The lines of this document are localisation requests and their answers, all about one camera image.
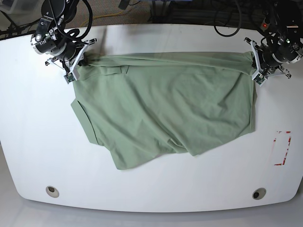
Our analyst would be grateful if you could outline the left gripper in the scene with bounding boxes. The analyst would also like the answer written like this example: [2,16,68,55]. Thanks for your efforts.
[257,44,293,76]

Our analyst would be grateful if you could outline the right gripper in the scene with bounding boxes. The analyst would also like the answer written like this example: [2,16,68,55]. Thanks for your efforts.
[53,41,90,66]

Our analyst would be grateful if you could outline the green T-shirt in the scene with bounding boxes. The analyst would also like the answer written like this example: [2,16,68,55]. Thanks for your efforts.
[71,52,256,170]

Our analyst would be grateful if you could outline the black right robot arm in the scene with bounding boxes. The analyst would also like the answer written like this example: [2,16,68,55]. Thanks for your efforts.
[31,0,93,72]

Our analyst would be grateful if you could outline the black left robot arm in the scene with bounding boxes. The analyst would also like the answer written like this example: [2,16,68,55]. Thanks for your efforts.
[258,0,303,77]

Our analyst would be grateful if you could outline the black power strip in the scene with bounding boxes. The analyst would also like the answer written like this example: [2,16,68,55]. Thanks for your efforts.
[260,10,271,31]

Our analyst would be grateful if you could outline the red tape rectangle marking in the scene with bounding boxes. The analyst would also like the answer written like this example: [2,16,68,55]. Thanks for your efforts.
[272,131,292,166]

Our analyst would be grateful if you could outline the black tripod legs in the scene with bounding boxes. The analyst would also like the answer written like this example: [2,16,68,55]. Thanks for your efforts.
[0,11,40,41]

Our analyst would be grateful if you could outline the right table grommet hole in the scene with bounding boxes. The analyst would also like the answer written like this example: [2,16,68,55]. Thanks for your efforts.
[252,188,267,200]

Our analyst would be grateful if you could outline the table grommet hole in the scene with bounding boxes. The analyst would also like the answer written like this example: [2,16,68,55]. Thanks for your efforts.
[45,186,60,198]
[252,188,267,200]

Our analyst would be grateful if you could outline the left table grommet hole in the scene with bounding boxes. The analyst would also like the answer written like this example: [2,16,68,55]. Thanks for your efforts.
[45,186,60,198]

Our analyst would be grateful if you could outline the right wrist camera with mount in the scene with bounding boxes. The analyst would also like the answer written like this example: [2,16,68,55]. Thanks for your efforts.
[45,38,98,84]

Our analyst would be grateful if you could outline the yellow cable on floor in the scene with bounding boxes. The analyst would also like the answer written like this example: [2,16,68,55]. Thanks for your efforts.
[81,8,126,28]

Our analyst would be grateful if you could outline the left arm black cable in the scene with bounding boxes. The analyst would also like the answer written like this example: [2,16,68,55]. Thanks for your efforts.
[213,0,277,48]

